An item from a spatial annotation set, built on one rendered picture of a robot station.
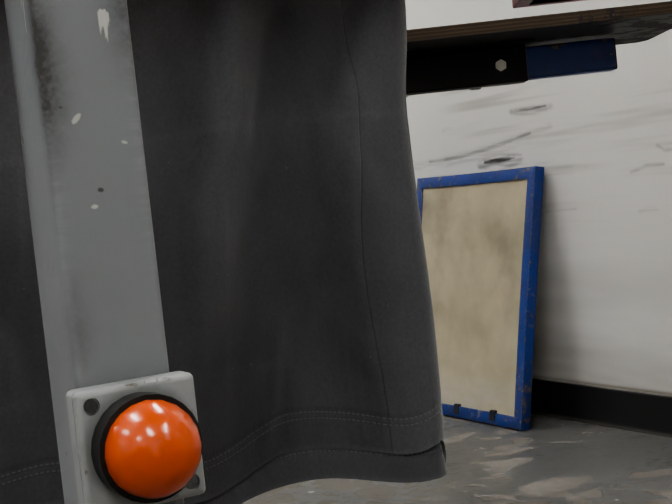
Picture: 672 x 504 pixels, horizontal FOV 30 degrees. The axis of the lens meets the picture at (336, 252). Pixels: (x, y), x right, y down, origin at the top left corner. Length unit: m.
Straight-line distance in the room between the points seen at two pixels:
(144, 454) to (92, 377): 0.05
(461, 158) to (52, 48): 3.50
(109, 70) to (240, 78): 0.35
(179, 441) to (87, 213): 0.10
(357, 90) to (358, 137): 0.03
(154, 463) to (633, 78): 2.95
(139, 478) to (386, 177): 0.47
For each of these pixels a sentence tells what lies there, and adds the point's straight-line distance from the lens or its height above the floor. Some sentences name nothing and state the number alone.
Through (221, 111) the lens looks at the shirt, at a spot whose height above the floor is 0.80.
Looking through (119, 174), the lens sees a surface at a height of 0.76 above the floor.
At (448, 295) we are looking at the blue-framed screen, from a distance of 3.93.
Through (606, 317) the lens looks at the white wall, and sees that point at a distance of 3.52.
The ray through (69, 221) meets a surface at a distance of 0.50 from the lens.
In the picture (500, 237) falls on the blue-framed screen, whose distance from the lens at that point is 3.73.
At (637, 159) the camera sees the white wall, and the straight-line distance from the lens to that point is 3.36.
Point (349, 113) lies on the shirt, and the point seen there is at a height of 0.79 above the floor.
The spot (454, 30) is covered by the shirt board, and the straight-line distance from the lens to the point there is 1.79.
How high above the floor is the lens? 0.74
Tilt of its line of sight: 3 degrees down
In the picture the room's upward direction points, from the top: 6 degrees counter-clockwise
